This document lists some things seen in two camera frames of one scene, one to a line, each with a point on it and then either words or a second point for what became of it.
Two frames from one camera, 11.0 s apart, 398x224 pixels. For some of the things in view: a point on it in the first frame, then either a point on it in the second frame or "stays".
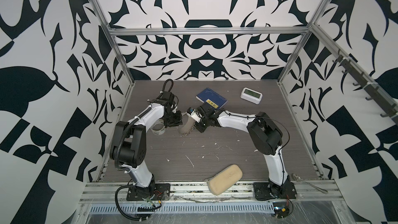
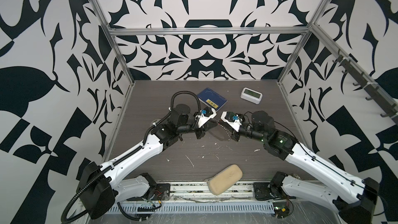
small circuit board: x=281 y=209 stays
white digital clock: x=251 y=95 stays
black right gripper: x=199 y=128 → x=236 y=136
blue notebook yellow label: x=212 y=98 stays
